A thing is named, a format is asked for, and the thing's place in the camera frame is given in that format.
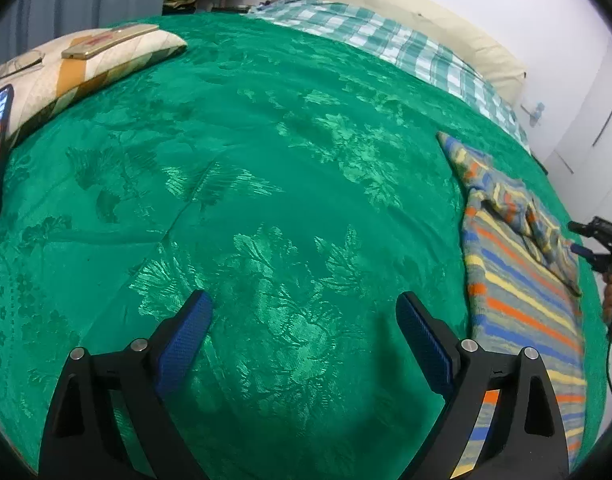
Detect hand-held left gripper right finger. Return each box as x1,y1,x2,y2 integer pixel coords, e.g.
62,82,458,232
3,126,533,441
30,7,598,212
396,291,571,480

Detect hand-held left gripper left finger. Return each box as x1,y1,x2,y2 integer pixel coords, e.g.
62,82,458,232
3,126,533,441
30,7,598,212
38,289,214,480

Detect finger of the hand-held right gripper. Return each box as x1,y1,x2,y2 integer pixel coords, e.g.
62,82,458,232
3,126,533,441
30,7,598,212
567,219,606,240
569,243,609,272

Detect striped knit sweater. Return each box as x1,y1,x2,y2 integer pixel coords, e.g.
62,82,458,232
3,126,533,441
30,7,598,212
436,131,587,480

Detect white wardrobe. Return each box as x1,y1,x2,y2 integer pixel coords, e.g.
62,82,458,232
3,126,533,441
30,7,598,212
543,35,612,241

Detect green floral blanket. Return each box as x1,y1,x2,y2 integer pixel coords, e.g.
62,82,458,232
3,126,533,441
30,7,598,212
0,10,609,480

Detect green checkered bedsheet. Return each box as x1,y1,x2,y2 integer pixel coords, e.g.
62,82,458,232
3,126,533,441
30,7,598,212
243,0,532,153

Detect beige patterned pillow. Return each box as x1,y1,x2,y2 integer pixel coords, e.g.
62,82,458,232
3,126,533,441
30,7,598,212
0,24,188,146

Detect gold smartphone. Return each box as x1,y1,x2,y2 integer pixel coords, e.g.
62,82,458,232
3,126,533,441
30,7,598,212
62,23,160,60

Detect eyeglasses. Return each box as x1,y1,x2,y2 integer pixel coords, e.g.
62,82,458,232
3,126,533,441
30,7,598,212
6,52,46,73

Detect cluttered bedside table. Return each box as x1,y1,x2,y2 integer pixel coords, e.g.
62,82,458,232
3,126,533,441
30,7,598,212
162,0,251,15

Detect wall socket with plug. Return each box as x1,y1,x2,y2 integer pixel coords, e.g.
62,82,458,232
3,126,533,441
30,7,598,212
521,102,547,126

